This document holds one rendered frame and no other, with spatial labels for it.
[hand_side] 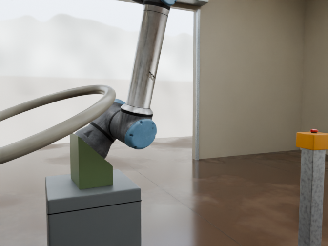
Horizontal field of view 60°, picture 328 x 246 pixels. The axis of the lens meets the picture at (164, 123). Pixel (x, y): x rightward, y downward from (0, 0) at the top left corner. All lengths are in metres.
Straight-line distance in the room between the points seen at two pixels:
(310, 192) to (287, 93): 6.08
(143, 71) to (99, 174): 0.52
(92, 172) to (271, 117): 6.28
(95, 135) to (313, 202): 1.15
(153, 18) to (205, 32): 5.07
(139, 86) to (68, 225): 0.65
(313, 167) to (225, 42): 5.15
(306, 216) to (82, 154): 1.18
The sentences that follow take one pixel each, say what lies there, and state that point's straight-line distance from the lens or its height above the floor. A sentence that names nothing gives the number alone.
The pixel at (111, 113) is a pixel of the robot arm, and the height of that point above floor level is 1.18.
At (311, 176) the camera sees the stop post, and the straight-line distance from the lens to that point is 1.65.
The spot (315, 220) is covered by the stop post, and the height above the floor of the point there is 0.63.
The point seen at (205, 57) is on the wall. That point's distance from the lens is 6.20.
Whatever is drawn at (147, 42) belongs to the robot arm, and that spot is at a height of 1.49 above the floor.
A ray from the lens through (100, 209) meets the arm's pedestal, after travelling 1.31.
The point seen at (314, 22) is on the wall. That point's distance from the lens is 8.08.
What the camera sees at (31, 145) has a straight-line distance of 0.58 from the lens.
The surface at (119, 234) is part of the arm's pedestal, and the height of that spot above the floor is 0.65.
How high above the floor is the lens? 1.25
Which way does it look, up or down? 4 degrees down
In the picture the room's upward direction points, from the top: straight up
